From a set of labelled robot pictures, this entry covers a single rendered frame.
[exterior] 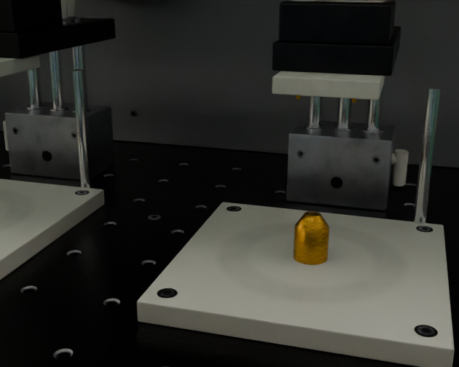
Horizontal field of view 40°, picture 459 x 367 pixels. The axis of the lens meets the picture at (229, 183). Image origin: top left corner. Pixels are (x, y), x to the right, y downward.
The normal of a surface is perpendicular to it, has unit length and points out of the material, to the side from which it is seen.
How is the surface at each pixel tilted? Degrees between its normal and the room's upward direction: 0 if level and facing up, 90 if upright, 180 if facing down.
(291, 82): 90
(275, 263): 0
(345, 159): 90
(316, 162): 90
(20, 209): 0
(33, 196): 0
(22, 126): 90
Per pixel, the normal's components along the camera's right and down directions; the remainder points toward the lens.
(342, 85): -0.28, 0.30
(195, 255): 0.00, -0.95
